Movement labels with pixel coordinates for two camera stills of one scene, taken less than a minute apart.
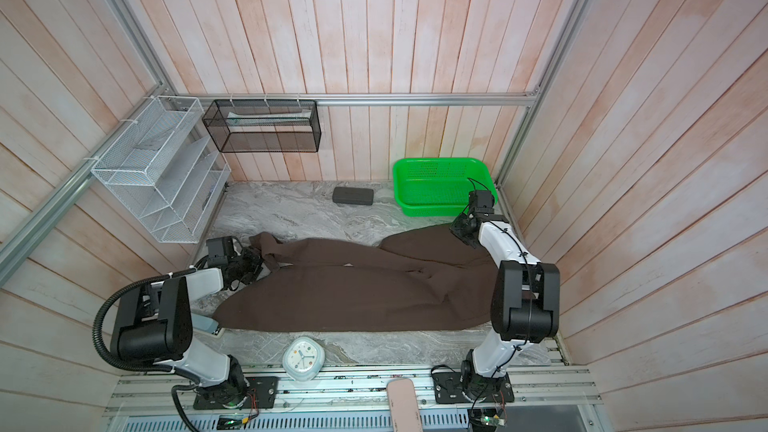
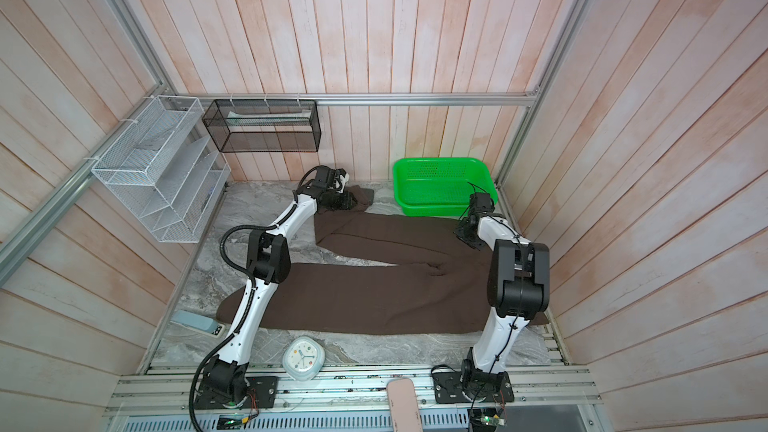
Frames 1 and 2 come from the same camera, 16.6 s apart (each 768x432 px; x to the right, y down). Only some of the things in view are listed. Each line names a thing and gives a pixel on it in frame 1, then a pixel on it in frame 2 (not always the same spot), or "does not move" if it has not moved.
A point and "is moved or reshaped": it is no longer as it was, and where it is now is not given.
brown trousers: (418, 278) is moved or reshaped
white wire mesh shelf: (169, 171) does not move
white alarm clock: (302, 358) does not move
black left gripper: (257, 258) to (347, 201)
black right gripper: (456, 227) does not move
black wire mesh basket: (264, 125) does not move
